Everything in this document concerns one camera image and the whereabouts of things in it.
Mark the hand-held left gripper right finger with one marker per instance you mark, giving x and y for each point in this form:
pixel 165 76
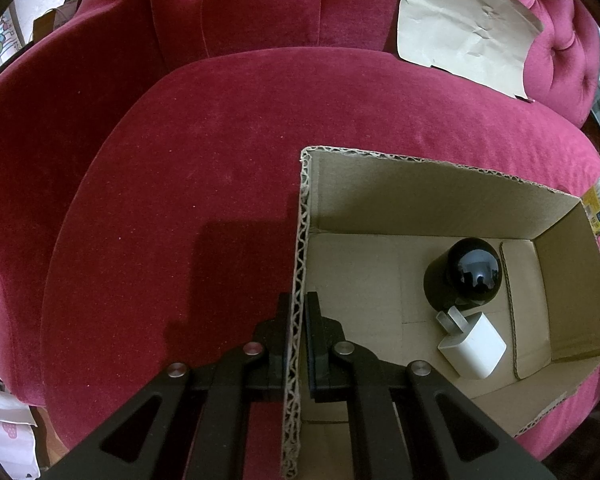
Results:
pixel 314 345

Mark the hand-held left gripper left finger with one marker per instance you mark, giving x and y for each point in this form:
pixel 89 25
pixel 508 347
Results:
pixel 275 352

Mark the cardboard box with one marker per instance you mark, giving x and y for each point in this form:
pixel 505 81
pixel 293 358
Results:
pixel 370 270

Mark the small white plug charger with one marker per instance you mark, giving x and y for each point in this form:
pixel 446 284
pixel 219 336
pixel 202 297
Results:
pixel 475 350

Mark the black glossy ball camera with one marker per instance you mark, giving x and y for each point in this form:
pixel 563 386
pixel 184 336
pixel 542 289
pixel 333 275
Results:
pixel 472 272

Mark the red velvet tufted sofa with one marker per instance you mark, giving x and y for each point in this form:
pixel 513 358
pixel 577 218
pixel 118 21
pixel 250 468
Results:
pixel 180 185

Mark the white bag pink print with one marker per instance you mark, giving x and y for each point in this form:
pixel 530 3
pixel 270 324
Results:
pixel 5 430

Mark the brown paper sheet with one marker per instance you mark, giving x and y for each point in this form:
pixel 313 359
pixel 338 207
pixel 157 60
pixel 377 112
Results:
pixel 460 25

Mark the brown wooden furniture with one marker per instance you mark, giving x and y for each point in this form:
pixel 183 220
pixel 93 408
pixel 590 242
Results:
pixel 55 17

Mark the cartoon wall poster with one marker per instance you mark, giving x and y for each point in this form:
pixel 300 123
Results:
pixel 0 40

